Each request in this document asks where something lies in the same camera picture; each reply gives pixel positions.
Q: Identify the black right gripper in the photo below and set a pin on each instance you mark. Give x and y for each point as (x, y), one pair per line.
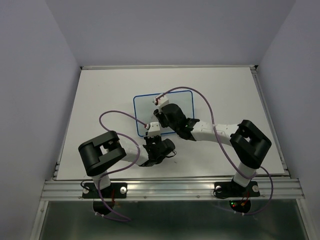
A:
(160, 115)

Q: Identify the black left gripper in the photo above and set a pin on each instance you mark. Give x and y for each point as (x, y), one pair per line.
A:
(147, 139)

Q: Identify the blue framed whiteboard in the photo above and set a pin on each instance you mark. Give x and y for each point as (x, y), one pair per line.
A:
(144, 107)

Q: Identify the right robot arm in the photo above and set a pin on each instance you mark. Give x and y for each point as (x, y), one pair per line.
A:
(249, 143)

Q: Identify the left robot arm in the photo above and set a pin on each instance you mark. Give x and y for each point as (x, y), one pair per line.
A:
(102, 152)

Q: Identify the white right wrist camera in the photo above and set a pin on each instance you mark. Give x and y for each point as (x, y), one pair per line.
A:
(160, 99)

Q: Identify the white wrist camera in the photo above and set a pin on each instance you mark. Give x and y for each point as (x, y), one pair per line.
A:
(153, 129)
(160, 99)

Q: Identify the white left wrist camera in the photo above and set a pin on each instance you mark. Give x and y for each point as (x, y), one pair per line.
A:
(153, 129)

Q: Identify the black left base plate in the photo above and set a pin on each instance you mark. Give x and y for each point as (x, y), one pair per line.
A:
(117, 190)

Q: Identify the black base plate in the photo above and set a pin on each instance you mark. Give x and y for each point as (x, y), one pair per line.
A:
(117, 190)
(230, 189)

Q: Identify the aluminium table edge rail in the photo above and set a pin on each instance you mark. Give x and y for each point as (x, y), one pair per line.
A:
(174, 66)

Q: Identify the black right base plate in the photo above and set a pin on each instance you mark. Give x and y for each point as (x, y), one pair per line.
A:
(230, 189)

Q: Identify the aluminium right side rail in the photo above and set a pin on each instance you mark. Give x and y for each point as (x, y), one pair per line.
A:
(254, 72)

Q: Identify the aluminium front mounting rail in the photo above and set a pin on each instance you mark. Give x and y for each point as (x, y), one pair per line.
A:
(176, 189)

